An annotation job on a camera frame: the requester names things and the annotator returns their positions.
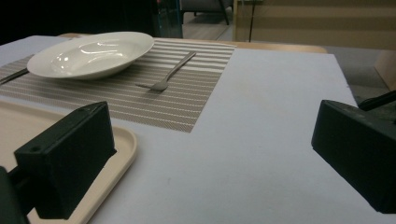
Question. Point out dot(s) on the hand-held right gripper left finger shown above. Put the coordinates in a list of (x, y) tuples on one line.
[(65, 161)]

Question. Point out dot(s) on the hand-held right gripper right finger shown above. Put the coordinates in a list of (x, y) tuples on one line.
[(358, 149)]

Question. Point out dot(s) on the beige plastic tray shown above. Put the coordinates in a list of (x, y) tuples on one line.
[(18, 124)]

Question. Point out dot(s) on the white deep plate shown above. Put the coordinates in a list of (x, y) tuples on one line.
[(90, 56)]

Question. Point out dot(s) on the silver metal fork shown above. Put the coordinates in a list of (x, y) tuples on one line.
[(174, 70)]

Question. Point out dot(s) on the light grey table cover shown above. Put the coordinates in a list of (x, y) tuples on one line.
[(264, 124)]

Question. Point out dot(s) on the striped woven placemat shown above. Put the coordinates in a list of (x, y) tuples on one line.
[(174, 102)]

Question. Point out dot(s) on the beige cabinet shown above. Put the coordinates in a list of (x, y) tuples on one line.
[(311, 21)]

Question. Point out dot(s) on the teal glass stand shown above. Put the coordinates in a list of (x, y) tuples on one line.
[(169, 17)]

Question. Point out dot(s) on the dark chair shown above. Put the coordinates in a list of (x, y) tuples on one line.
[(211, 6)]

